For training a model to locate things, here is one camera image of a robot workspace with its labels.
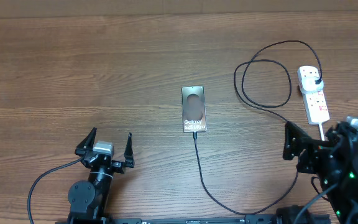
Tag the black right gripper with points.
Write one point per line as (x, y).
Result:
(300, 140)

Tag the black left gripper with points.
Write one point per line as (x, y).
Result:
(87, 142)

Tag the Galaxy S25 Ultra smartphone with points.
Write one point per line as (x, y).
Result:
(193, 109)

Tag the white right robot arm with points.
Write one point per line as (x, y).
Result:
(343, 198)

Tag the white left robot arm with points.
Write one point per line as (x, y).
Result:
(88, 198)

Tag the white charger plug adapter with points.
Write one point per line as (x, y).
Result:
(309, 85)

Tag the white power strip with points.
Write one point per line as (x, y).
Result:
(315, 103)

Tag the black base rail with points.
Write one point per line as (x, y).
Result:
(250, 219)

